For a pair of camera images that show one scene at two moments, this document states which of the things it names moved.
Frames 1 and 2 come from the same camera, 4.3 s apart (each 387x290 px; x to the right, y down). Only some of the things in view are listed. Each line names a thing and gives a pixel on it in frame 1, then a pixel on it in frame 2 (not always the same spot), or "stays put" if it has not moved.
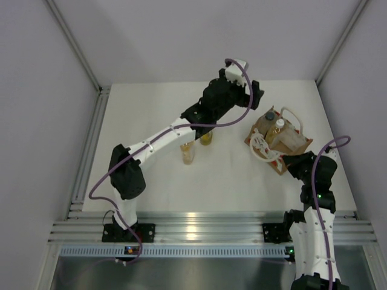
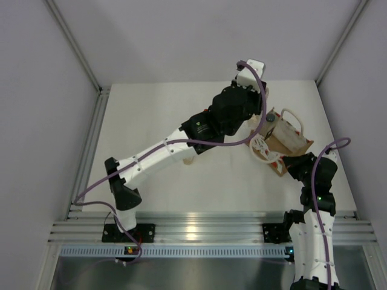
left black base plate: [112, 232] stays put
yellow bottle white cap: [274, 133] → [254, 122]
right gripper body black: [300, 167] stays put
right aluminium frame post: [359, 9] stays put
